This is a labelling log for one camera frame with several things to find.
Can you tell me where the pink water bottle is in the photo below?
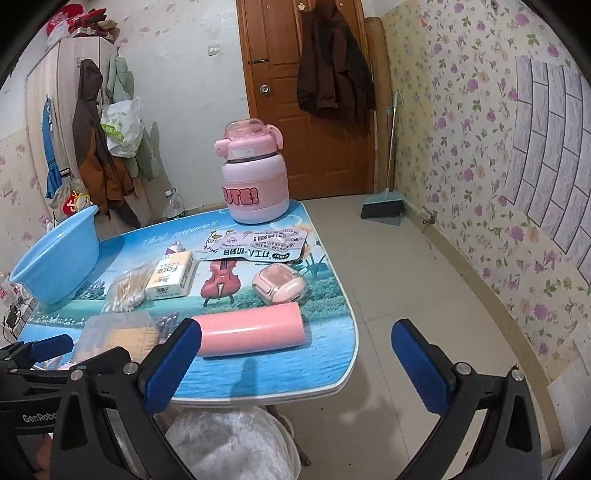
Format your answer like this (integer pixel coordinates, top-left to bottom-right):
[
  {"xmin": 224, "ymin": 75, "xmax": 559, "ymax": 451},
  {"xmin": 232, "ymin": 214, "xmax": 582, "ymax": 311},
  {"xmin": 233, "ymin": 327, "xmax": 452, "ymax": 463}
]
[{"xmin": 213, "ymin": 117, "xmax": 291, "ymax": 225}]

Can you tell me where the light wooden wardrobe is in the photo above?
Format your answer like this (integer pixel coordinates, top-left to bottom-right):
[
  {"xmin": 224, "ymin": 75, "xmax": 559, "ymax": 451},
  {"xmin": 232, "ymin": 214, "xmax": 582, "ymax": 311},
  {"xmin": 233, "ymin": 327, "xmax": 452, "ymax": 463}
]
[{"xmin": 25, "ymin": 36, "xmax": 139, "ymax": 232}]

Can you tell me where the flat printed packet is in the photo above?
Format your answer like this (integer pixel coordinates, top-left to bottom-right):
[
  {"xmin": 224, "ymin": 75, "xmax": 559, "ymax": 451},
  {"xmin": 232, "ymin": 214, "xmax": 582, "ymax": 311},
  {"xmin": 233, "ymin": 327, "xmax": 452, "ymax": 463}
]
[{"xmin": 194, "ymin": 224, "xmax": 308, "ymax": 264}]

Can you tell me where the teal dustpan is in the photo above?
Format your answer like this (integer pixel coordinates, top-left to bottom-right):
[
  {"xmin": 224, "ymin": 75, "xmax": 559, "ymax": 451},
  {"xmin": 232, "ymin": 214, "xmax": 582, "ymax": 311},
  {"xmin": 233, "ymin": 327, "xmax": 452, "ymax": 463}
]
[{"xmin": 367, "ymin": 213, "xmax": 406, "ymax": 228}]

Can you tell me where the pink roll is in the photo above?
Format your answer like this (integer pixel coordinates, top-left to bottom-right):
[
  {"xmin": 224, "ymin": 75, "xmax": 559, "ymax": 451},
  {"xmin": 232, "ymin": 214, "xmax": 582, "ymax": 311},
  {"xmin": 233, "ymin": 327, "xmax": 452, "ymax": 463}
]
[{"xmin": 191, "ymin": 302, "xmax": 306, "ymax": 357}]

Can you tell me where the teal broom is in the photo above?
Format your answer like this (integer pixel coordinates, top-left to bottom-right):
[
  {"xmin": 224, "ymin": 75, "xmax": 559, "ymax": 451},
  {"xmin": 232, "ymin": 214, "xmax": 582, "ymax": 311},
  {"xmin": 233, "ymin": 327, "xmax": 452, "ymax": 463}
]
[{"xmin": 360, "ymin": 90, "xmax": 406, "ymax": 221}]

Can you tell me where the pale green garment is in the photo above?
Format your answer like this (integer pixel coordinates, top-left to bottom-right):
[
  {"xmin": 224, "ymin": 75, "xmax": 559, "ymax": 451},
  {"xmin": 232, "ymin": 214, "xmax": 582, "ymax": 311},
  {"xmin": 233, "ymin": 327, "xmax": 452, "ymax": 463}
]
[{"xmin": 107, "ymin": 55, "xmax": 158, "ymax": 181}]

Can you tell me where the clear box of toothpicks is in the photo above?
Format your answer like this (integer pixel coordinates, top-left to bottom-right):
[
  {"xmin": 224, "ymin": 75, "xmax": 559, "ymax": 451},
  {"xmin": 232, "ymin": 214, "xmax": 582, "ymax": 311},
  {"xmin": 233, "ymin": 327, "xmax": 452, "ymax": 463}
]
[{"xmin": 69, "ymin": 310, "xmax": 160, "ymax": 365}]

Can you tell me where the picture printed table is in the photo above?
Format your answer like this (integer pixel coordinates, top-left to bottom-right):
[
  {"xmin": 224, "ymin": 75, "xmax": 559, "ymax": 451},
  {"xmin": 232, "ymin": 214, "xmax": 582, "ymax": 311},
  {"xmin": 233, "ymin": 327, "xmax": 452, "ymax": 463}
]
[{"xmin": 14, "ymin": 199, "xmax": 356, "ymax": 407}]

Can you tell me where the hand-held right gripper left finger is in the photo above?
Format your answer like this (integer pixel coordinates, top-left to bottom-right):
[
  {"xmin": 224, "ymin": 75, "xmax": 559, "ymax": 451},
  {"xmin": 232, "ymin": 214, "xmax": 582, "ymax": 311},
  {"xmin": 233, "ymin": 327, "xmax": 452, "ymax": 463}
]
[{"xmin": 50, "ymin": 318, "xmax": 204, "ymax": 480}]

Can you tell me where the bag of cotton swabs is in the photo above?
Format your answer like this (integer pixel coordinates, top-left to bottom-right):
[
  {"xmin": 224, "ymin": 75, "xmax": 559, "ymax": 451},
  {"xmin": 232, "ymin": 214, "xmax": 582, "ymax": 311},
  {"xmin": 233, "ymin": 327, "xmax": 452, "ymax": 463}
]
[{"xmin": 102, "ymin": 263, "xmax": 155, "ymax": 315}]

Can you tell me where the grey brick wall sticker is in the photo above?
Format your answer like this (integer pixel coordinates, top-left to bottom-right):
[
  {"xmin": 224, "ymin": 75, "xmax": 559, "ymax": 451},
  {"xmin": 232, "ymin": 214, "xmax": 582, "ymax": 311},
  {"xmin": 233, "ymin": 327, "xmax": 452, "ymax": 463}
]
[{"xmin": 501, "ymin": 55, "xmax": 591, "ymax": 261}]

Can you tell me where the clear plastic water bottle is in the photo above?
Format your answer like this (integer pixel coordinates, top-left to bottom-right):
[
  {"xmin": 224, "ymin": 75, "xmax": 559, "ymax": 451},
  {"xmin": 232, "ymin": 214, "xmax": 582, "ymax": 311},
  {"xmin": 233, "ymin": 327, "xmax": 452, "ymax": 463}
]
[{"xmin": 163, "ymin": 187, "xmax": 187, "ymax": 220}]

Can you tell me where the grey cloth bag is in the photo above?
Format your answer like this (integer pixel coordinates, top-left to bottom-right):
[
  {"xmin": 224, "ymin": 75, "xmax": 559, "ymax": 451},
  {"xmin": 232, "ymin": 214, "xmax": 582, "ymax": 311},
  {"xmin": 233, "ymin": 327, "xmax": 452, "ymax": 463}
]
[{"xmin": 46, "ymin": 178, "xmax": 93, "ymax": 222}]

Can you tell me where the red bundle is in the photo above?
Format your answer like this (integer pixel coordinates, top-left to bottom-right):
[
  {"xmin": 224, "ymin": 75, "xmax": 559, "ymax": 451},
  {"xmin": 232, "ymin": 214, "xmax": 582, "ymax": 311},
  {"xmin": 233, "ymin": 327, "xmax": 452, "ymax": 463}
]
[{"xmin": 46, "ymin": 2, "xmax": 121, "ymax": 44}]

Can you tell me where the pink earbuds case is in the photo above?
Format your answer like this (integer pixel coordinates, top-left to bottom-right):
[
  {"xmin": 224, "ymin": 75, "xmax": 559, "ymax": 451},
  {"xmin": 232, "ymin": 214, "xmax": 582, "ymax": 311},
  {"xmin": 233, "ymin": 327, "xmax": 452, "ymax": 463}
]
[{"xmin": 252, "ymin": 265, "xmax": 308, "ymax": 305}]

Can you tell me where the white yellow tissue pack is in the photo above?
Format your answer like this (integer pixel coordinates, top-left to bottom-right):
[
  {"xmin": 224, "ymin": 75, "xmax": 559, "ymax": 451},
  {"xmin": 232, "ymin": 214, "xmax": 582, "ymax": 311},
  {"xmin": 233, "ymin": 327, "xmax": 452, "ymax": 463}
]
[{"xmin": 144, "ymin": 251, "xmax": 195, "ymax": 300}]

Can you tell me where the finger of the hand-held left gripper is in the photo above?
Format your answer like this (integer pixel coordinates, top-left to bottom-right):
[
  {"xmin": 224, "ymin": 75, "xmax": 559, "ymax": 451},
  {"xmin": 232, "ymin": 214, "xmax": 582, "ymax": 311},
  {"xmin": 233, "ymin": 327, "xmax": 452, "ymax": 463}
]
[{"xmin": 0, "ymin": 335, "xmax": 75, "ymax": 370}]

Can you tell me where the blue plastic basin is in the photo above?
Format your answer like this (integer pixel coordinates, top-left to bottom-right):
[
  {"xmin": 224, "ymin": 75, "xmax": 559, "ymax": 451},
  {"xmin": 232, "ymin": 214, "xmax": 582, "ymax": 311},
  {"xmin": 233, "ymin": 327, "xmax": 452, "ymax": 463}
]
[{"xmin": 9, "ymin": 204, "xmax": 101, "ymax": 305}]

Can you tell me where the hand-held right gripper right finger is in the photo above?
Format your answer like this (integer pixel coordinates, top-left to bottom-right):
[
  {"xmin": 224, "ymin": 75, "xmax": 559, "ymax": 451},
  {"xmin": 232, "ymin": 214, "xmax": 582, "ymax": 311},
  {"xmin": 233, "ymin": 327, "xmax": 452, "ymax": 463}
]
[{"xmin": 390, "ymin": 318, "xmax": 542, "ymax": 480}]

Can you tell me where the brown wooden door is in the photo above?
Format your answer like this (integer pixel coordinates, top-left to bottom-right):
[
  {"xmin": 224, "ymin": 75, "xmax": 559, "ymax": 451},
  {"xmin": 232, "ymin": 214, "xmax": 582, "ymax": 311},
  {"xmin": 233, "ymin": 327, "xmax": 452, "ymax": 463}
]
[{"xmin": 235, "ymin": 0, "xmax": 377, "ymax": 201}]

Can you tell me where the dark brown jacket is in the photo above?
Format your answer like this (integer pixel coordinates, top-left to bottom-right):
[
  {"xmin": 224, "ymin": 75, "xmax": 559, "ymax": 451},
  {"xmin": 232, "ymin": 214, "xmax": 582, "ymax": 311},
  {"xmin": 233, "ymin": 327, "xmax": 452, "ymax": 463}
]
[{"xmin": 296, "ymin": 0, "xmax": 376, "ymax": 123}]

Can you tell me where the brown two-tone jacket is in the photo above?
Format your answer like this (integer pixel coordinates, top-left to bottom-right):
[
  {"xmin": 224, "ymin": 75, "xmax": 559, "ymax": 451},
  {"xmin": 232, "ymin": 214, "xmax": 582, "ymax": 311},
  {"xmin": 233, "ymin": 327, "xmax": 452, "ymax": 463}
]
[{"xmin": 72, "ymin": 59, "xmax": 141, "ymax": 229}]

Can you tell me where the white green plastic bag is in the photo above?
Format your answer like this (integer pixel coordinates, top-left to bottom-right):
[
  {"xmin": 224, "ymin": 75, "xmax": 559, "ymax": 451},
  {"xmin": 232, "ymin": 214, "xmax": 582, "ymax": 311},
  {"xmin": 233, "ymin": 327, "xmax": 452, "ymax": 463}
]
[{"xmin": 100, "ymin": 97, "xmax": 145, "ymax": 158}]

